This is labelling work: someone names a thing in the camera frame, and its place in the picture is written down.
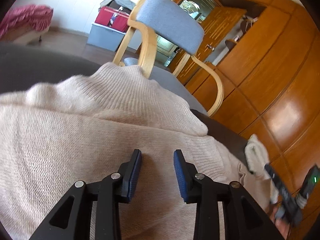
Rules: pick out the wooden door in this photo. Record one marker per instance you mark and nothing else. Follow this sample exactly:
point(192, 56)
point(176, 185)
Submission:
point(220, 25)

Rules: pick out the wooden wardrobe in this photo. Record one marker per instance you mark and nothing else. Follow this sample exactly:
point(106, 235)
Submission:
point(275, 67)

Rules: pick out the beige knit sweater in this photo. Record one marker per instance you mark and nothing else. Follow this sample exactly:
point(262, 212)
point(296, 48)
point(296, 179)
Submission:
point(75, 135)

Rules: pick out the red ruffled quilt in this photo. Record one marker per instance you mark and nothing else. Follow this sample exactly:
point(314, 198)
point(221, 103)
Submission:
point(27, 17)

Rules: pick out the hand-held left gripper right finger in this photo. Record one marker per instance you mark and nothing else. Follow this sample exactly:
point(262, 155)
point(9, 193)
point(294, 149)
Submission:
point(180, 177)

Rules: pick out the grey wooden armchair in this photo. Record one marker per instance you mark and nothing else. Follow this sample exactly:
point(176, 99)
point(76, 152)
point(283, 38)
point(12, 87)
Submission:
point(170, 25)

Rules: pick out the red storage bag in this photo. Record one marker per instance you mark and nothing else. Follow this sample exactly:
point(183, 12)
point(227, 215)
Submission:
point(103, 17)

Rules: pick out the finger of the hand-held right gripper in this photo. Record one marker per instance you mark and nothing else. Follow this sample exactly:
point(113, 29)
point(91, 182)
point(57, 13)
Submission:
point(276, 180)

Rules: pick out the blue plastic storage box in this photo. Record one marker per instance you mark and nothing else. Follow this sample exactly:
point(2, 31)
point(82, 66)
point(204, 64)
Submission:
point(102, 38)

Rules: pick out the dark bag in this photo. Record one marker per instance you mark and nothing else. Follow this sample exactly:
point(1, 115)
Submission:
point(115, 5)

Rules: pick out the grey cloth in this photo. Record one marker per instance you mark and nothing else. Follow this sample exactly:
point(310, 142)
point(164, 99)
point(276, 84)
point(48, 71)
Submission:
point(122, 1)

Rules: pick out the bed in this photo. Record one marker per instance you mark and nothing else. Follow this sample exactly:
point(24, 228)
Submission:
point(27, 36)

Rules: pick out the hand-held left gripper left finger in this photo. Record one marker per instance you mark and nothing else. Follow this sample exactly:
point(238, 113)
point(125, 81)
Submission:
point(133, 177)

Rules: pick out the white clothes hanger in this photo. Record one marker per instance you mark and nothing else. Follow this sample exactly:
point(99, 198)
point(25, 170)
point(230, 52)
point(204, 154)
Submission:
point(246, 25)

